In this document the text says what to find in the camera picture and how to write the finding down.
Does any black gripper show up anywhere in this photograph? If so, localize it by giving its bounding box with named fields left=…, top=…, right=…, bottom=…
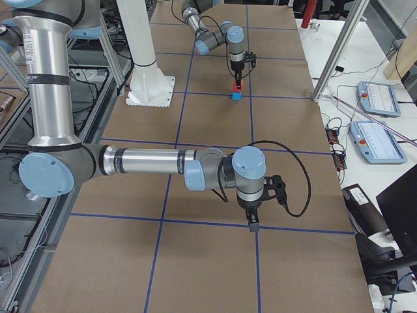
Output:
left=237, top=198, right=261, bottom=232
left=230, top=61, right=244, bottom=89

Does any red cube block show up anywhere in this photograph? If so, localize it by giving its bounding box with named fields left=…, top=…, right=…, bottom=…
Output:
left=233, top=80, right=244, bottom=93

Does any blue cube block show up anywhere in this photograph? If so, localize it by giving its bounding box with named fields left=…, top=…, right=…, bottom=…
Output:
left=231, top=91, right=242, bottom=100

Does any red fire extinguisher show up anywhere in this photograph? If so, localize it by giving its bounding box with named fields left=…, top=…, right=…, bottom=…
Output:
left=301, top=0, right=317, bottom=29

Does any orange circuit board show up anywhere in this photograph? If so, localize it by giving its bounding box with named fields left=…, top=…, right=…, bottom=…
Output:
left=325, top=127, right=347, bottom=171

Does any black box device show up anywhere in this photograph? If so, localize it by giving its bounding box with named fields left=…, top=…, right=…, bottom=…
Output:
left=342, top=184, right=388, bottom=237

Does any blue teach pendant far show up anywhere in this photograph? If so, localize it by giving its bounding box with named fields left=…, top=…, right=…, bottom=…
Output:
left=357, top=81, right=401, bottom=117

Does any blue teach pendant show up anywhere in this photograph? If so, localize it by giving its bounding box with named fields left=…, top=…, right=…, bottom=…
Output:
left=357, top=81, right=401, bottom=117
left=349, top=121, right=407, bottom=164

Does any black monitor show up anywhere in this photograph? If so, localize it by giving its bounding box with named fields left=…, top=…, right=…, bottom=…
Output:
left=376, top=166, right=416, bottom=254

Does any blue teach pendant near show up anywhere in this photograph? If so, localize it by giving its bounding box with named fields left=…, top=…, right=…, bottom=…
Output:
left=349, top=121, right=407, bottom=164

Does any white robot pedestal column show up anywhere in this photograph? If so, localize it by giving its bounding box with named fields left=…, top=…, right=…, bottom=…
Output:
left=117, top=0, right=175, bottom=108

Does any aluminium frame post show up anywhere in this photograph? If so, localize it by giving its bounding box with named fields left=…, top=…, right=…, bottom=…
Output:
left=311, top=0, right=369, bottom=102

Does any aluminium truss frame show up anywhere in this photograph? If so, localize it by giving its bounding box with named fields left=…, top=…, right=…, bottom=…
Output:
left=0, top=48, right=131, bottom=307

